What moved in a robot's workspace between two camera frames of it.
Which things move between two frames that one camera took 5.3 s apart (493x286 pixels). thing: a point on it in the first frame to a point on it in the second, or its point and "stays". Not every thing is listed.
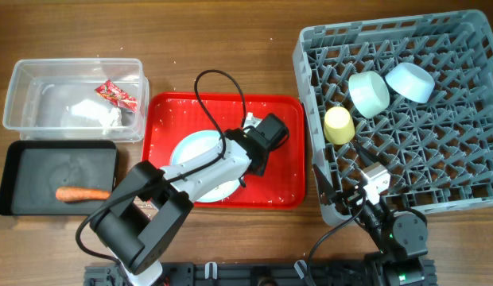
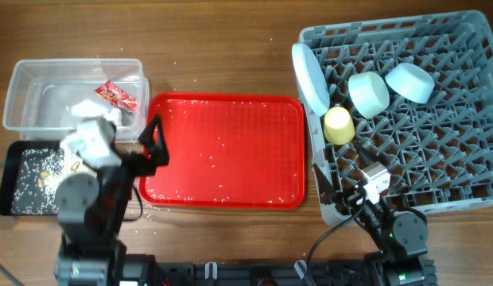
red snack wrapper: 118,97 stays
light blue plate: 195,144 to 311,79
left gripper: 261,164 to 132,162
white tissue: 112,118 stays
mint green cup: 368,93 stays
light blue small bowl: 411,82 stays
